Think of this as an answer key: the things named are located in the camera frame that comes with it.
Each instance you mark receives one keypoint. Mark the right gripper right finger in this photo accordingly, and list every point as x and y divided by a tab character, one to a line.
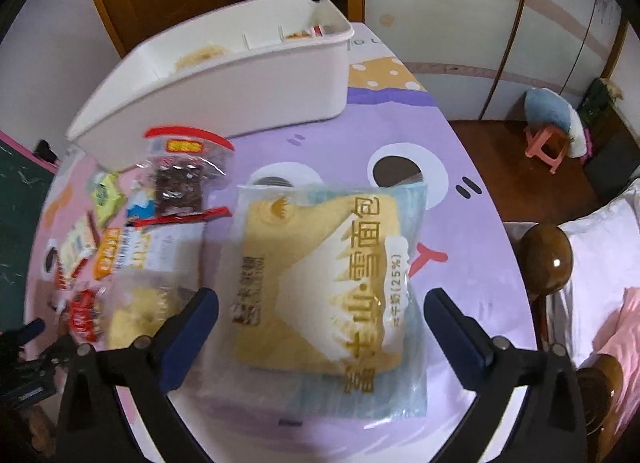
530	395

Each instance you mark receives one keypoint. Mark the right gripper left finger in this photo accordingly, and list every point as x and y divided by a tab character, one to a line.
92	424

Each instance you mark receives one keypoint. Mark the yellow Fuji bread package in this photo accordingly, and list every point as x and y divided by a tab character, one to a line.
320	318

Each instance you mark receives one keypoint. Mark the clear bag yellow pastry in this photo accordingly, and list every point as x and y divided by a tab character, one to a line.
201	55

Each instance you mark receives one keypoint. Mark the red small snack packet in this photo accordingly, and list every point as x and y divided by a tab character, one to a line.
84	316

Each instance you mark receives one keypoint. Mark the round pastry clear wrapper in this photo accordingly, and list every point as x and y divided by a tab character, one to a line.
138	302

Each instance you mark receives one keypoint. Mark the white red stripe packet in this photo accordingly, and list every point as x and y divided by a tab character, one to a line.
78	247

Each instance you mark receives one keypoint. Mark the orange snack packet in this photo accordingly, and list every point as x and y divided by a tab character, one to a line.
105	262

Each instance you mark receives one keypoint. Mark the wooden bedpost knob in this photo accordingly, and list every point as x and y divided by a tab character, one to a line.
545	258

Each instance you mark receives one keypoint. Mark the white bed pillow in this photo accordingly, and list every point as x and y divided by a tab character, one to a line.
605	245

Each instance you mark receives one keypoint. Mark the green snack packet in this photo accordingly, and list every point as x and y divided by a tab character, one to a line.
107	197

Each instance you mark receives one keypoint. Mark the blue candy packet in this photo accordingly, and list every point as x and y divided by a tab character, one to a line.
140	205

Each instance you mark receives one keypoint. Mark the red trim brownie packet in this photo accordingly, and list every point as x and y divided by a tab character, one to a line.
186	167

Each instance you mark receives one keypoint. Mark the pink plastic stool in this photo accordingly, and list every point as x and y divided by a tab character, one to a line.
548	144

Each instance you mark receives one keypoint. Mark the blue white plush cushion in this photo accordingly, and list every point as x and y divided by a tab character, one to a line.
543	107

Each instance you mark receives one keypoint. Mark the white plastic storage bin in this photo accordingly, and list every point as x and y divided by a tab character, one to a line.
288	65

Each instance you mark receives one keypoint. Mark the green chalkboard pink frame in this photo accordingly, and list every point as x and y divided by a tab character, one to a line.
25	182

